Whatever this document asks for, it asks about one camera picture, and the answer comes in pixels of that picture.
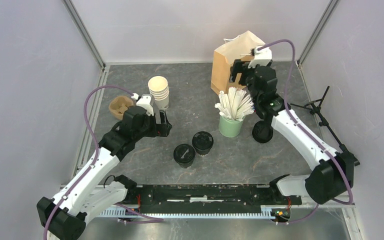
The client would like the black plastic cup lid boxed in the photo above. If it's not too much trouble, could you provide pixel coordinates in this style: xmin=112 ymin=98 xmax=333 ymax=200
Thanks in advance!
xmin=192 ymin=131 xmax=214 ymax=145
xmin=173 ymin=143 xmax=196 ymax=159

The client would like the stack of white paper cups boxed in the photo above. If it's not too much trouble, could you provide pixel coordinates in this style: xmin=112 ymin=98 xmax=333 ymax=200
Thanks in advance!
xmin=147 ymin=76 xmax=170 ymax=111

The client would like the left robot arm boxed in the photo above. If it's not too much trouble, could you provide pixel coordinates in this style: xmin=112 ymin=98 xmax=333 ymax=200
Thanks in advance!
xmin=36 ymin=106 xmax=172 ymax=240

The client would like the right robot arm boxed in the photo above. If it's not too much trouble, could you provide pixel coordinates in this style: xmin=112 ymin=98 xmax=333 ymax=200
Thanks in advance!
xmin=229 ymin=59 xmax=359 ymax=205

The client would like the brown paper takeout bag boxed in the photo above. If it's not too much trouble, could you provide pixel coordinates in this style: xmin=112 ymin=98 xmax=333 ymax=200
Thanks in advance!
xmin=211 ymin=30 xmax=265 ymax=95

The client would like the bundle of wrapped paper straws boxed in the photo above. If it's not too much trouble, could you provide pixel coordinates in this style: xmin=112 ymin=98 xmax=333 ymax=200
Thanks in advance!
xmin=214 ymin=87 xmax=256 ymax=121

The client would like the stack of pulp cup carriers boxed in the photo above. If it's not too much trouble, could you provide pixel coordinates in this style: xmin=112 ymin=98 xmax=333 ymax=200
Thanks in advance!
xmin=108 ymin=95 xmax=136 ymax=120

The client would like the green straw holder cup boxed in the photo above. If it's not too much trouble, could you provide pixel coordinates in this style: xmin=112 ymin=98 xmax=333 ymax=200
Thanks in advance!
xmin=218 ymin=116 xmax=246 ymax=138

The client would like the stack of black lids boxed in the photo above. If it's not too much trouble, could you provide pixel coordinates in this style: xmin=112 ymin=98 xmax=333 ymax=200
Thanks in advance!
xmin=252 ymin=120 xmax=274 ymax=144

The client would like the silver microphone on tripod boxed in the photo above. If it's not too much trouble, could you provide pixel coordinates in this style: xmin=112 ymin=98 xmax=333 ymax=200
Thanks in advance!
xmin=290 ymin=86 xmax=361 ymax=167

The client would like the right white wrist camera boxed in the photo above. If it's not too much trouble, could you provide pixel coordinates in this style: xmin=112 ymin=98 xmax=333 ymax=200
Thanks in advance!
xmin=247 ymin=46 xmax=272 ymax=69

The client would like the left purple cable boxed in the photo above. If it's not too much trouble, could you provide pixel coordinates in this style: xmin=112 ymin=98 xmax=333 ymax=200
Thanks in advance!
xmin=42 ymin=85 xmax=165 ymax=240

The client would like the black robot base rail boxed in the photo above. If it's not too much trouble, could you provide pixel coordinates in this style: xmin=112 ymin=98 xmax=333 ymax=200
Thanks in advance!
xmin=121 ymin=184 xmax=302 ymax=215

